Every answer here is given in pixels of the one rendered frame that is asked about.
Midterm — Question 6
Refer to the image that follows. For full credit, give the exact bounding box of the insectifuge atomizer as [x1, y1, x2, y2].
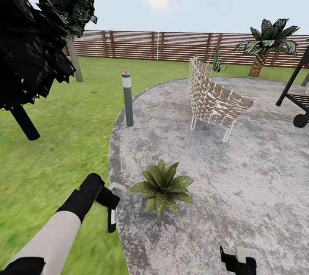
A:
[108, 208, 117, 233]

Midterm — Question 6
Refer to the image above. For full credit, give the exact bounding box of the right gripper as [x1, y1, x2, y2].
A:
[220, 246, 257, 275]

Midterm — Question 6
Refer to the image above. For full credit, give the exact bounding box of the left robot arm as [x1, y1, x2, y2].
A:
[0, 172, 127, 275]

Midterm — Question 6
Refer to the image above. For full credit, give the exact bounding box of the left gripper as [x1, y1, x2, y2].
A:
[97, 189, 121, 210]

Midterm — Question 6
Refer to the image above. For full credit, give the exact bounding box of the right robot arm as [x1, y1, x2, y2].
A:
[220, 246, 261, 275]

